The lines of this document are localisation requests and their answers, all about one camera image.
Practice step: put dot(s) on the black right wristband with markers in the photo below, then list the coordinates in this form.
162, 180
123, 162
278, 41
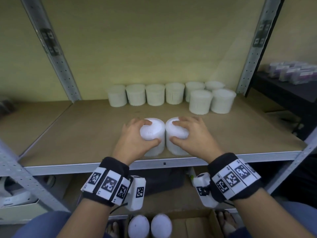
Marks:
223, 162

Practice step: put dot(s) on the pile of small plastic packets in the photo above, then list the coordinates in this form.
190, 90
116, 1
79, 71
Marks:
292, 74

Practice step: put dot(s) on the small white spray bottle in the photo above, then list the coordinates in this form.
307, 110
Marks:
190, 177

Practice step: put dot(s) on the grey metal shelf wooden boards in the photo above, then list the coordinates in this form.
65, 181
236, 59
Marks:
86, 136

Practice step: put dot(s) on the group of white cotton-swab tubs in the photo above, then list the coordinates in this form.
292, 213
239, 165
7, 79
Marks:
154, 95

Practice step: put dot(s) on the person's left leg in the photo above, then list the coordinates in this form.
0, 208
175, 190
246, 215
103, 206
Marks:
37, 228

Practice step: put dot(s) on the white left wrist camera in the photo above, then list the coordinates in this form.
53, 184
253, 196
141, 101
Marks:
135, 205

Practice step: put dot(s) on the dark grey printed bag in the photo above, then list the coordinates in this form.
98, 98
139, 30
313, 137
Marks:
163, 180

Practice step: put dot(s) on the person's left hand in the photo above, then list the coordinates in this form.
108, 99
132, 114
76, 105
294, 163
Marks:
131, 143

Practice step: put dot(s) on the brown cardboard box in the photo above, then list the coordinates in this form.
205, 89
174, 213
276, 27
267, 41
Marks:
193, 225

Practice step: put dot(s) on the black marker tag plate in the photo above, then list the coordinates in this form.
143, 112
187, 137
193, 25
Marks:
49, 42
262, 33

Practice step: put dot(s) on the white device in tray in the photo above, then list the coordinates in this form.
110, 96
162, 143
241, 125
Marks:
24, 213

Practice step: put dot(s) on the black wristband with markers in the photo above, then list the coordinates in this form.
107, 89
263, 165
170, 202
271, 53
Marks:
223, 162
116, 166

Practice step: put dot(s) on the black left wristband with markers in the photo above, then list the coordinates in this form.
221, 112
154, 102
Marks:
116, 166

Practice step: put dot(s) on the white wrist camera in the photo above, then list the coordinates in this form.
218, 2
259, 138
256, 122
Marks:
203, 179
135, 205

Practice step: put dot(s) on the person's right forearm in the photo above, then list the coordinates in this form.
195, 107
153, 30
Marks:
267, 218

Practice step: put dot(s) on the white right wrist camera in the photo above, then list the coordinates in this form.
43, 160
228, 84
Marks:
203, 179

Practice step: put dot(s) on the person's left foot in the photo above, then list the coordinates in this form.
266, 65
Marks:
112, 230

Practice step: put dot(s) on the person's right hand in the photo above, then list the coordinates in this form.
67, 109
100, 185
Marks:
200, 141

